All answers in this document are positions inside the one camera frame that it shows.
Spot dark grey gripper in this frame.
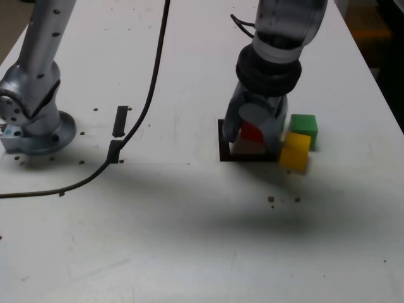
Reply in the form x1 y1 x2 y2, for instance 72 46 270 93
222 83 290 155

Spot red cube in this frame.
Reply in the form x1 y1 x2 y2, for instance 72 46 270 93
240 122 264 141

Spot green cube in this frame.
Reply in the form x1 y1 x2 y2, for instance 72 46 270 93
290 114 319 152

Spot yellow cube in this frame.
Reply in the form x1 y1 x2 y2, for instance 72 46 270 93
278 132 312 173

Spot black tape square outline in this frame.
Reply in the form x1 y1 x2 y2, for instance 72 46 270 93
217 119 282 163

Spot black tape strip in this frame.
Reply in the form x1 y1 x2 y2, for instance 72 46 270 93
105 105 130 165

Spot thick black cable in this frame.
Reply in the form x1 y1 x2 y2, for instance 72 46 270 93
0 0 172 199

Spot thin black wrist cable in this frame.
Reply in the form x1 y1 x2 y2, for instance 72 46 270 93
230 13 256 40

